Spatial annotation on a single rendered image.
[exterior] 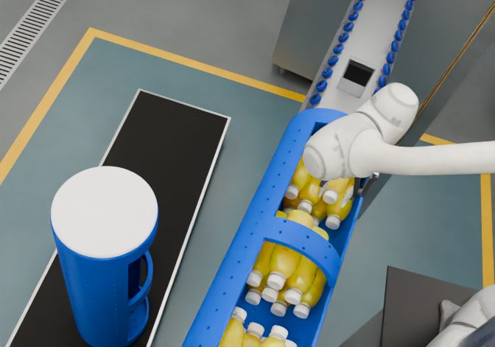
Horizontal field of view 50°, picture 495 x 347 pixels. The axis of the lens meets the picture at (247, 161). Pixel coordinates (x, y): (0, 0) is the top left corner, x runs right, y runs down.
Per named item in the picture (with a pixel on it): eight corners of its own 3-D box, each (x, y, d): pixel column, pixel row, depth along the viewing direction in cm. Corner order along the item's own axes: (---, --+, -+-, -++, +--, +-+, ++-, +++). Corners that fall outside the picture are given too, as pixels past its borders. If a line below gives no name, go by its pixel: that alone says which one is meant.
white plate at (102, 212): (60, 268, 131) (60, 270, 132) (169, 242, 141) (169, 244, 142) (43, 176, 145) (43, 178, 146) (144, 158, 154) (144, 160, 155)
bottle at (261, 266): (278, 206, 139) (251, 266, 129) (297, 222, 141) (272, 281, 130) (262, 214, 145) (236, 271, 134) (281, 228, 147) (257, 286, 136)
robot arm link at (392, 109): (373, 112, 129) (336, 132, 123) (401, 67, 117) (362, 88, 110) (404, 143, 126) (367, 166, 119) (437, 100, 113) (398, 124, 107)
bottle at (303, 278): (305, 238, 146) (282, 297, 135) (302, 222, 141) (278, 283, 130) (330, 243, 143) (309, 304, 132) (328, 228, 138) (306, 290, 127)
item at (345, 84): (362, 94, 201) (377, 65, 188) (359, 101, 198) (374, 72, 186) (337, 83, 201) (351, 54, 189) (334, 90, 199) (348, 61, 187)
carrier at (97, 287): (82, 360, 203) (155, 338, 213) (59, 272, 132) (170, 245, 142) (70, 291, 217) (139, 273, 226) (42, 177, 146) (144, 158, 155)
